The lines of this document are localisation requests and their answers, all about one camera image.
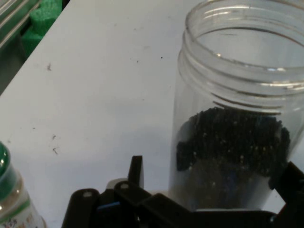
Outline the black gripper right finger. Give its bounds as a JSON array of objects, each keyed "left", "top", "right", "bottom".
[{"left": 268, "top": 161, "right": 304, "bottom": 228}]

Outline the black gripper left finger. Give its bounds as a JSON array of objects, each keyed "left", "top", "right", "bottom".
[{"left": 62, "top": 155, "right": 195, "bottom": 228}]

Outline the clear jar with black seeds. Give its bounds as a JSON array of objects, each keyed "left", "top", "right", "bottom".
[{"left": 168, "top": 0, "right": 304, "bottom": 212}]

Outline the green cap spice bottle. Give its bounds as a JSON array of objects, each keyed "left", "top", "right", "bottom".
[{"left": 0, "top": 141, "right": 47, "bottom": 228}]

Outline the large green foam block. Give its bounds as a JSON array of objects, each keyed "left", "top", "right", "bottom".
[{"left": 20, "top": 0, "right": 64, "bottom": 55}]

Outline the aluminium rail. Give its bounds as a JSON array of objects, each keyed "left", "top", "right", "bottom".
[{"left": 0, "top": 0, "right": 40, "bottom": 49}]

